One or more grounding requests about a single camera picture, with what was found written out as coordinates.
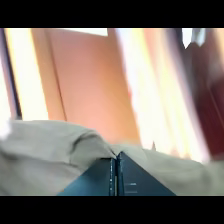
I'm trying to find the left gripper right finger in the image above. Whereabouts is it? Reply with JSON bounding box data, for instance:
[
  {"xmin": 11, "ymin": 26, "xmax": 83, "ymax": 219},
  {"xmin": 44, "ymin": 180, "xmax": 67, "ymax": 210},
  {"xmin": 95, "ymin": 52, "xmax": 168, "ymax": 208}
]
[{"xmin": 116, "ymin": 151, "xmax": 177, "ymax": 197}]

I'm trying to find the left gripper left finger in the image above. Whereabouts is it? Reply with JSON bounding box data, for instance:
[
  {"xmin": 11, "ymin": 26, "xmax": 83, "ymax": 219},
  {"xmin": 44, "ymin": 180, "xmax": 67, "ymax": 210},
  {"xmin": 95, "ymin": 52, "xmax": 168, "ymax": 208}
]
[{"xmin": 57, "ymin": 157, "xmax": 117, "ymax": 197}]

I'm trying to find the grey garment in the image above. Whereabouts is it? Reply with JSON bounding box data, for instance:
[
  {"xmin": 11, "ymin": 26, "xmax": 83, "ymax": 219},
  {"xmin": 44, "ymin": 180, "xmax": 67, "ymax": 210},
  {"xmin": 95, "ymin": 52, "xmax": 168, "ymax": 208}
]
[{"xmin": 0, "ymin": 119, "xmax": 224, "ymax": 197}]

